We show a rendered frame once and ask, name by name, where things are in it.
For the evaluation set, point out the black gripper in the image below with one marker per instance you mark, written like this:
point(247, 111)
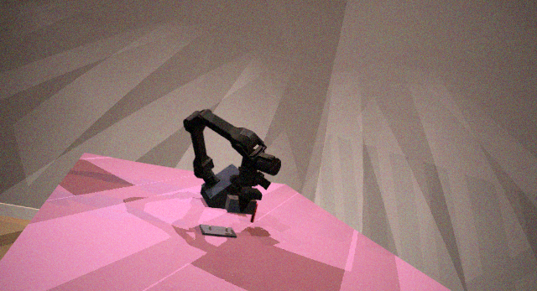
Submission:
point(243, 186)

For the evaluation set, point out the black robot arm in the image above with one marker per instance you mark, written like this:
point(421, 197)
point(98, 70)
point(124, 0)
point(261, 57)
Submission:
point(241, 139)

